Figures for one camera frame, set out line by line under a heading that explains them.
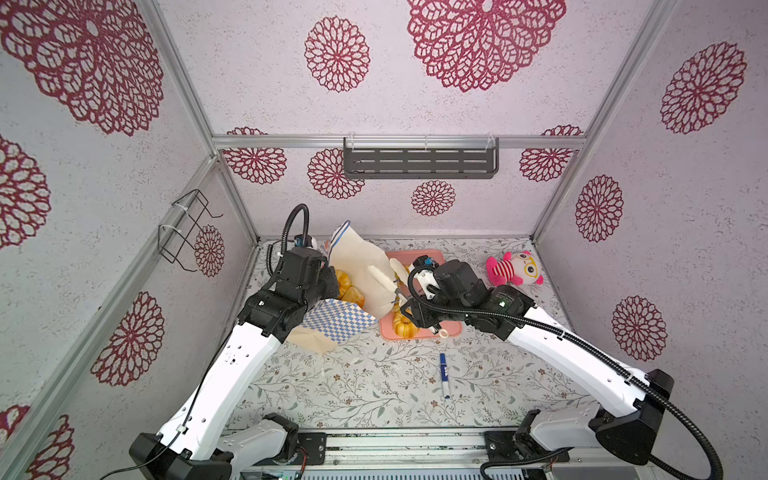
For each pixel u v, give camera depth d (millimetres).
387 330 950
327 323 783
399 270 745
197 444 370
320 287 615
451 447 762
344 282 966
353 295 894
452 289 528
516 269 1032
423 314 604
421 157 950
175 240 750
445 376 849
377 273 702
